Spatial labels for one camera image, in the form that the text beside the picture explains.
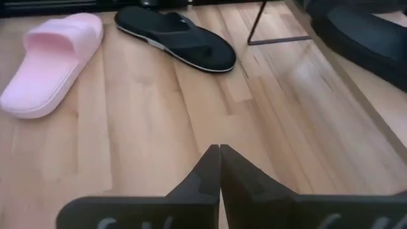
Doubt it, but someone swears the wooden shelf with black frame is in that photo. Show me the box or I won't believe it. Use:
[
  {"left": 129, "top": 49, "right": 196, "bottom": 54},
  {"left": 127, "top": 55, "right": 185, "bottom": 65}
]
[{"left": 247, "top": 0, "right": 407, "bottom": 156}]

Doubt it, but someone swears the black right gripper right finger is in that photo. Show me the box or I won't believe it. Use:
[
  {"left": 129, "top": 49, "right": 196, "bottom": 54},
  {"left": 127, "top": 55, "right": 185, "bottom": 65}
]
[{"left": 221, "top": 144, "right": 407, "bottom": 229}]

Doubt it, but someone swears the pink slide sandal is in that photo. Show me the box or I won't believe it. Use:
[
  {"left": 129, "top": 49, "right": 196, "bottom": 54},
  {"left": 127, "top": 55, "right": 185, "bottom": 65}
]
[{"left": 0, "top": 12, "right": 105, "bottom": 120}]

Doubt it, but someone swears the black flip-flop with label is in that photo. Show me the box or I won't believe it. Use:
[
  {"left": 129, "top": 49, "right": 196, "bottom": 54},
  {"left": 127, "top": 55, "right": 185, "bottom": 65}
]
[{"left": 114, "top": 5, "right": 238, "bottom": 74}]

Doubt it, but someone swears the black slide sandal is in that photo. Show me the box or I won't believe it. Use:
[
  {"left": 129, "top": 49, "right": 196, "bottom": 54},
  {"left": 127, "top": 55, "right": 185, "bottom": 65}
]
[
  {"left": 305, "top": 0, "right": 407, "bottom": 15},
  {"left": 310, "top": 3, "right": 407, "bottom": 92}
]

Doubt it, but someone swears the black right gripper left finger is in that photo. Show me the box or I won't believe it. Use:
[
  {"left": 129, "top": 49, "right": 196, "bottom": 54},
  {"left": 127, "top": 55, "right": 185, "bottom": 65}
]
[{"left": 56, "top": 144, "right": 221, "bottom": 229}]

